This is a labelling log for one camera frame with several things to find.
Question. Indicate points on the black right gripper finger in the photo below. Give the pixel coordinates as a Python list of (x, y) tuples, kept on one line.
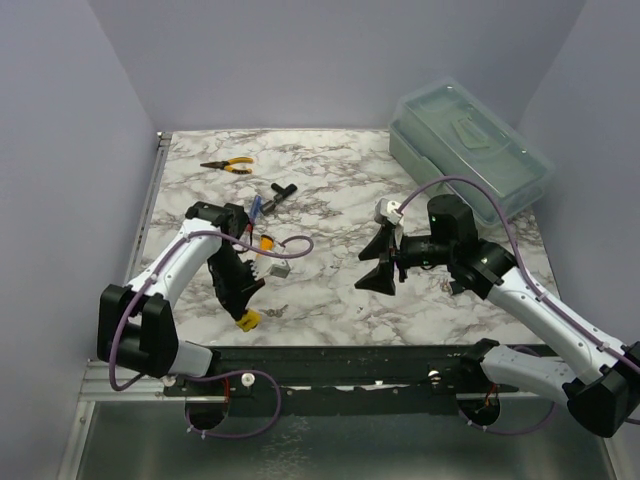
[(383, 244), (379, 280)]

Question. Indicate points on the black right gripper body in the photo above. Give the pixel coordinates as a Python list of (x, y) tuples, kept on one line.
[(405, 256)]

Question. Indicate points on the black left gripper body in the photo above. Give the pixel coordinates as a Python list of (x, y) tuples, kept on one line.
[(234, 275)]

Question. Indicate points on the yellow padlock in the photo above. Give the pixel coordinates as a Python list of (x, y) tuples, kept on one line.
[(249, 321)]

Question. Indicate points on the silver padlock keys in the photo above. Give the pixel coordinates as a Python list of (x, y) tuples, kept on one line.
[(275, 312)]

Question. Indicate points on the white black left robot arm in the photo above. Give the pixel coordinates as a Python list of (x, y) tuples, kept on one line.
[(136, 327)]

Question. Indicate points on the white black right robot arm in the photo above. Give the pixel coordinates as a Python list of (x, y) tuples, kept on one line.
[(596, 376)]

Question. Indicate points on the yellow utility knife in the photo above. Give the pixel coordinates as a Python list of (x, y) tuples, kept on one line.
[(266, 244)]

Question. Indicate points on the blue red screwdriver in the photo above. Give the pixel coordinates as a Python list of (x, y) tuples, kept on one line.
[(254, 210)]

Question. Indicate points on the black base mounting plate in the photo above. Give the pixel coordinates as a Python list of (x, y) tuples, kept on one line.
[(350, 380)]

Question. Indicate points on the clear green plastic toolbox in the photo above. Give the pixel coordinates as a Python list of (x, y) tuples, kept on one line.
[(443, 130)]

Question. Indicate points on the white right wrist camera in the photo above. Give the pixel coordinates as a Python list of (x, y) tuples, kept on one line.
[(388, 211)]

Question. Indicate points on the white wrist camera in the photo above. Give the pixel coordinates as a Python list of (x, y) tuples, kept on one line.
[(388, 211), (264, 266)]

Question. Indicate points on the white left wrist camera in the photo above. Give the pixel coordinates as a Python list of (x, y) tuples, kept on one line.
[(264, 266)]

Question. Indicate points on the black T-handle socket tool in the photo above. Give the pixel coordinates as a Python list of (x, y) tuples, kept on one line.
[(281, 193)]

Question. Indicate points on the yellow handled pliers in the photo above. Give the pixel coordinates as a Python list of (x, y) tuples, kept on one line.
[(237, 165)]

